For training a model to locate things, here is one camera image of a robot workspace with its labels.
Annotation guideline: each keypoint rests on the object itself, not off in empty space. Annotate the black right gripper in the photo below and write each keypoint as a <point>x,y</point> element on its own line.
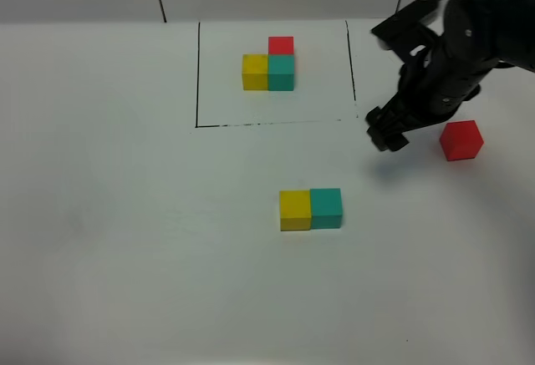
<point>433,83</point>

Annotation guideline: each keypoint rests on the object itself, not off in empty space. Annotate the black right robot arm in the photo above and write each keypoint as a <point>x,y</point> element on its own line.
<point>499,32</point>

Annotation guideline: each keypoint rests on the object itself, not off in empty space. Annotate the template green cube block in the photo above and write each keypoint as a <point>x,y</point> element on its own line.
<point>281,73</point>

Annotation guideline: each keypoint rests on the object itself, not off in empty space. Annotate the template red cube block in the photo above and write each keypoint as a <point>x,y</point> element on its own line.
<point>281,45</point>

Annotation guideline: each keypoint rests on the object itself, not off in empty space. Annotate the template yellow cube block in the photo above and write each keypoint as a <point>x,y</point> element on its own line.
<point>255,72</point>

